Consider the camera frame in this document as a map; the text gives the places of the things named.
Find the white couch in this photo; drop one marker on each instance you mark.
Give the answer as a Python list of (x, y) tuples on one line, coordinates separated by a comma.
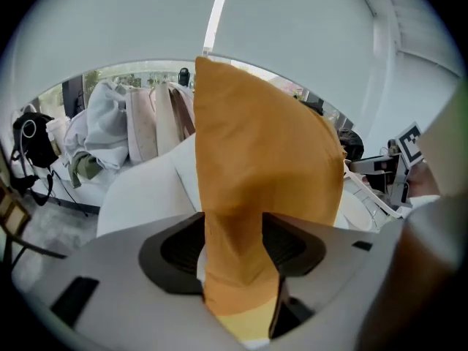
[(84, 188)]

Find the pile of pale grey bedding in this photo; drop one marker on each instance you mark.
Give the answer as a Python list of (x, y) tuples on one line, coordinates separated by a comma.
[(102, 130)]

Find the clear plastic cup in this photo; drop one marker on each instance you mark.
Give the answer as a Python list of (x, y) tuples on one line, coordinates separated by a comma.
[(56, 134)]

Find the brown and pink cushion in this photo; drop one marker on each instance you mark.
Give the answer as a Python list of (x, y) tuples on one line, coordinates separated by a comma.
[(184, 112)]

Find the wooden chair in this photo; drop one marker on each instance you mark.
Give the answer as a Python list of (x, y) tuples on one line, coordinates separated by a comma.
[(14, 218)]

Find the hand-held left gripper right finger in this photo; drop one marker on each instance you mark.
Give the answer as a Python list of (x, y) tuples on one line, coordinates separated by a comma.
[(329, 269)]

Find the white roller blind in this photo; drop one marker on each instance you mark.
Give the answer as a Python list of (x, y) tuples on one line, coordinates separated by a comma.
[(117, 24), (300, 38)]

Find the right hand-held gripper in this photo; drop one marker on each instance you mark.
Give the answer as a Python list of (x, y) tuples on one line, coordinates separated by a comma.
[(402, 166)]

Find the black backpack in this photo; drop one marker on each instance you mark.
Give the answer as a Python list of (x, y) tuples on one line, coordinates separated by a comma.
[(34, 145)]

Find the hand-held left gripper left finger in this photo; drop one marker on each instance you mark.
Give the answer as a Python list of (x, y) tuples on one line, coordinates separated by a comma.
[(120, 269)]

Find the pink patterned mattress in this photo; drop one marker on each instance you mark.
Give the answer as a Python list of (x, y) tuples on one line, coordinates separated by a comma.
[(140, 126)]

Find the green cloth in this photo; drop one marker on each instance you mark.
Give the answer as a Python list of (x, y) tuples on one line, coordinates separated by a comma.
[(85, 166)]

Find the black device on stand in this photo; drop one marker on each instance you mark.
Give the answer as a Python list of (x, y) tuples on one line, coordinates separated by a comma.
[(183, 76)]

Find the orange cushion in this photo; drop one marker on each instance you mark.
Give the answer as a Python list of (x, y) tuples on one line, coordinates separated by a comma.
[(263, 148)]

